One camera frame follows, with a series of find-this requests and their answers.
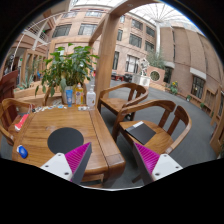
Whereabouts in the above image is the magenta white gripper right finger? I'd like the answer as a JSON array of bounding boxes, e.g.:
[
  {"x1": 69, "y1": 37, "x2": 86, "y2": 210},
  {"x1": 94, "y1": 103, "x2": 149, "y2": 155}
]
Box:
[{"x1": 133, "y1": 143, "x2": 182, "y2": 185}]

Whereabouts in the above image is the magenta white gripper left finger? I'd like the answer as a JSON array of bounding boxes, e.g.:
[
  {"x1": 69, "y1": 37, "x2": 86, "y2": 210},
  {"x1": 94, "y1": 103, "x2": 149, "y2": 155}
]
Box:
[{"x1": 41, "y1": 143, "x2": 92, "y2": 185}]

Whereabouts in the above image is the round black mouse pad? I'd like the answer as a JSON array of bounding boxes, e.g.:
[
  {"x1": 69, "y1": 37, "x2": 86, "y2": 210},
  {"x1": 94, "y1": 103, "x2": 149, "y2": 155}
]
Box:
[{"x1": 47, "y1": 127, "x2": 84, "y2": 154}]

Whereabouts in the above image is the blue white computer mouse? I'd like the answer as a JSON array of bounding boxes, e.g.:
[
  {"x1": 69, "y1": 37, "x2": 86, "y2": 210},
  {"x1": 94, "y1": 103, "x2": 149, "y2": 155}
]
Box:
[{"x1": 16, "y1": 145, "x2": 28, "y2": 159}]

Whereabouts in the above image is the black notebook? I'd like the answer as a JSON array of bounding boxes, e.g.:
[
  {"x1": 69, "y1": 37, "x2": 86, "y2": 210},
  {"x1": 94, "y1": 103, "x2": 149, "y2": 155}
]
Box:
[{"x1": 126, "y1": 121, "x2": 156, "y2": 145}]

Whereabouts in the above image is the wooden table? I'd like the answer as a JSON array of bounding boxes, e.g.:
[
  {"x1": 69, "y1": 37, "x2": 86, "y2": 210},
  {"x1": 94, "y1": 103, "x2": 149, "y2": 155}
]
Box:
[{"x1": 12, "y1": 106, "x2": 126, "y2": 182}]

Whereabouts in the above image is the wooden chair with notebook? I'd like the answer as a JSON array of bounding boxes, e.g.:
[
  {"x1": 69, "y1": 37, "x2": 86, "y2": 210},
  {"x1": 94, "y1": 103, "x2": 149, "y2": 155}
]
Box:
[{"x1": 111, "y1": 99, "x2": 193, "y2": 184}]

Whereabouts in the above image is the red white packet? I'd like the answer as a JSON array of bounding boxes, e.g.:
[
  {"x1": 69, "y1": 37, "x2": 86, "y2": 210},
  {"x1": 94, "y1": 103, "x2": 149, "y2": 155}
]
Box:
[{"x1": 14, "y1": 114, "x2": 29, "y2": 132}]

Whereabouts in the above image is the clear sanitizer pump bottle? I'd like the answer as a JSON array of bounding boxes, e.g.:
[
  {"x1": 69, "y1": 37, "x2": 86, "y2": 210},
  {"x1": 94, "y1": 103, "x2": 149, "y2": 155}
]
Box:
[{"x1": 86, "y1": 86, "x2": 96, "y2": 107}]

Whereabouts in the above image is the blue tube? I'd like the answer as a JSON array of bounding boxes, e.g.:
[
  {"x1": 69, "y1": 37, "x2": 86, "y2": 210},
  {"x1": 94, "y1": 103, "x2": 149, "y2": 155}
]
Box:
[{"x1": 66, "y1": 89, "x2": 73, "y2": 107}]

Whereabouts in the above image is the yellow liquid bottle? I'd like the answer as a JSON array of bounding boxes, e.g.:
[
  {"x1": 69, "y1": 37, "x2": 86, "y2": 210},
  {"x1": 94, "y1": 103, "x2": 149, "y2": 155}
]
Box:
[{"x1": 75, "y1": 83, "x2": 83, "y2": 106}]

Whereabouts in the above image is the far wooden armchair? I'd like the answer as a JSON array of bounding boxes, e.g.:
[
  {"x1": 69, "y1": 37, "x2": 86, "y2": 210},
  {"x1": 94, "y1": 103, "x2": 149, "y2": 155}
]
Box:
[{"x1": 97, "y1": 83, "x2": 149, "y2": 115}]

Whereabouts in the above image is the left wooden chair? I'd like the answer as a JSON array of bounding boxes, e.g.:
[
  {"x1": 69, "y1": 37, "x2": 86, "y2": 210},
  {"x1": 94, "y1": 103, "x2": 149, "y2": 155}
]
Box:
[{"x1": 0, "y1": 98, "x2": 34, "y2": 146}]

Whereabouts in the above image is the green potted plant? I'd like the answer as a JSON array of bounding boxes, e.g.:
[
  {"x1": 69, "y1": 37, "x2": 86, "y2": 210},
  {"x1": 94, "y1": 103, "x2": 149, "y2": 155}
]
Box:
[{"x1": 35, "y1": 46, "x2": 98, "y2": 104}]

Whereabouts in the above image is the wooden pillar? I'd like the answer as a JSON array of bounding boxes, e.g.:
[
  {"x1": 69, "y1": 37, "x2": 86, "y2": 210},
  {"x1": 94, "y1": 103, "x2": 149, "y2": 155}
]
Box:
[{"x1": 95, "y1": 14, "x2": 120, "y2": 96}]

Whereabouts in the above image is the white statue on pedestal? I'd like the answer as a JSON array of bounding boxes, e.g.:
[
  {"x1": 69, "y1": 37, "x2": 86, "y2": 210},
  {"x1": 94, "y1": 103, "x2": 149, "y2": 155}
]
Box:
[{"x1": 132, "y1": 58, "x2": 150, "y2": 87}]

